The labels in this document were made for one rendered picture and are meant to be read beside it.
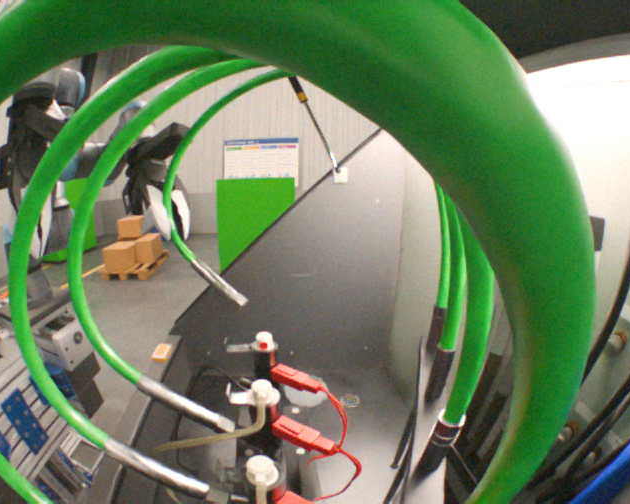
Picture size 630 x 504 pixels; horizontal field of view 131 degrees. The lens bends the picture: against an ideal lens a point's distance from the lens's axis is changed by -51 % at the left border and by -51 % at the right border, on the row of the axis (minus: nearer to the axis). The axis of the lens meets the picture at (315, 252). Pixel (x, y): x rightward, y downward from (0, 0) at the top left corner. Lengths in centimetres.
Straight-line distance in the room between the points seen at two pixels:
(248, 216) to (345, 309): 292
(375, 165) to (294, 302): 34
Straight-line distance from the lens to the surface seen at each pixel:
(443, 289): 33
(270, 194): 345
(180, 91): 20
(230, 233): 355
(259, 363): 31
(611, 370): 29
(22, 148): 38
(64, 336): 75
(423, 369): 33
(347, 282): 63
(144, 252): 449
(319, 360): 72
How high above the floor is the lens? 129
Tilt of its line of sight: 15 degrees down
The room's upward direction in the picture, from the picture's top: 1 degrees clockwise
